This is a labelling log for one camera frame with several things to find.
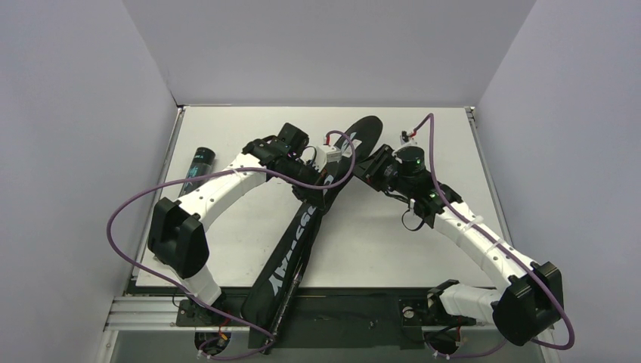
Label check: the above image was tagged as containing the black shuttlecock tube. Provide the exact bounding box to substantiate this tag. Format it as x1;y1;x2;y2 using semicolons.
178;147;215;197

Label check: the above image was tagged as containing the black badminton racket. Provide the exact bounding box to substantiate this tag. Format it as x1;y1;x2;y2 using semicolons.
262;260;306;355

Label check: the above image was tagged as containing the black Crossway racket bag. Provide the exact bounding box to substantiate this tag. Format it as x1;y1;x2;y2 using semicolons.
240;116;383;334

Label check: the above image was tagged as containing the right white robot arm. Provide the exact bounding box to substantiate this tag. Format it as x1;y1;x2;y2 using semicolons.
354;144;563;346

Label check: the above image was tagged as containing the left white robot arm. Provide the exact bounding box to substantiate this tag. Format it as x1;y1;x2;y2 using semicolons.
147;123;342;325

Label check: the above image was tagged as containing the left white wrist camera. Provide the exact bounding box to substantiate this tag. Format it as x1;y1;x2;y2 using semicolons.
312;144;342;170

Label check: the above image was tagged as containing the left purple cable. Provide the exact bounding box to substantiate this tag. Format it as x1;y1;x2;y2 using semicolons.
106;130;358;361

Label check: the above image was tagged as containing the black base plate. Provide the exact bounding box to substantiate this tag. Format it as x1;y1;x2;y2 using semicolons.
175;288;476;353

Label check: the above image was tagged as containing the aluminium frame rail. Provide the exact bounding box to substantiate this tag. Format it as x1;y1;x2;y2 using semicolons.
102;295;554;333

